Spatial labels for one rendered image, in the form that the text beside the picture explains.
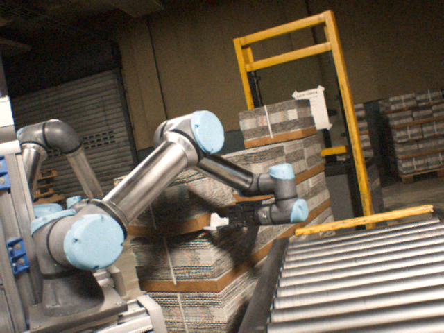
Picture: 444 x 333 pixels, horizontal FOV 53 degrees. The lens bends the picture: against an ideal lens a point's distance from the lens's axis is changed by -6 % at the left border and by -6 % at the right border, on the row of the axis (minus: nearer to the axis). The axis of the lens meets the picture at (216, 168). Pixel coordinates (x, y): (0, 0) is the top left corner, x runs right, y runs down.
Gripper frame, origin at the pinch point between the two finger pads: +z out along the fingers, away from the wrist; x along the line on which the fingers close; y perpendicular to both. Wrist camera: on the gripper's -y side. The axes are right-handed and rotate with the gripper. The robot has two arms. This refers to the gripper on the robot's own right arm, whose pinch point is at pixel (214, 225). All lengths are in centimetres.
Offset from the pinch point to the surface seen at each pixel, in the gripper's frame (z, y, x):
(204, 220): 1.5, 2.7, 3.0
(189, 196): 3.0, 12.3, 6.5
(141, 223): 27.4, 4.7, 6.6
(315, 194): 6, -11, -118
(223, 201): 2.5, 6.5, -13.4
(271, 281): -44, -5, 46
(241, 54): 60, 90, -165
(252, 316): -49, -5, 65
